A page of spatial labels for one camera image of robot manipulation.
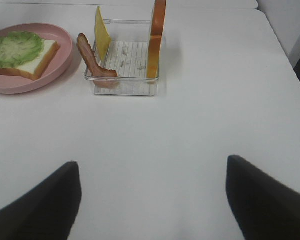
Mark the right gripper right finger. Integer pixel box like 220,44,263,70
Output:
226,155,300,240

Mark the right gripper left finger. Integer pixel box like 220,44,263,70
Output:
0,161,82,240

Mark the bread slice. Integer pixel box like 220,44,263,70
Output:
0,39,60,81
146,0,166,79

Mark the bacon strip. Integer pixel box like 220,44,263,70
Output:
76,33,119,89

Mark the green lettuce leaf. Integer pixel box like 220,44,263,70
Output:
0,31,44,68

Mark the yellow cheese slice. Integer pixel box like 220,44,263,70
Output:
94,6,112,61

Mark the pink round plate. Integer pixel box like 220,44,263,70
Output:
0,23,74,94

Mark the right clear plastic tray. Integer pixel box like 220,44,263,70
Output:
84,19,160,97

